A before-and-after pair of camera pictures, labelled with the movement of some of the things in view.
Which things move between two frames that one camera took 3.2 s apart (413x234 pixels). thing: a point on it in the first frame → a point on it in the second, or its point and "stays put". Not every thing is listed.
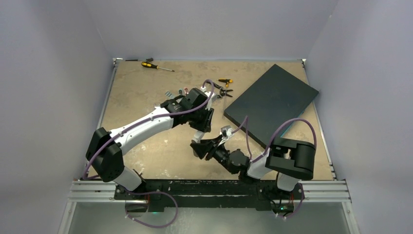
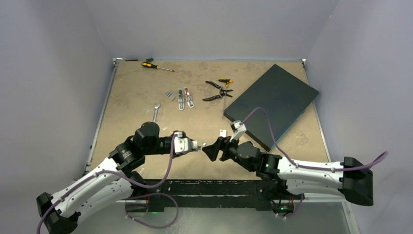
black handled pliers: [223, 91] stays put
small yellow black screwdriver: [227, 81] stays put
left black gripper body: [200, 119] → [177, 154]
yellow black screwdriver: [153, 66] stays put
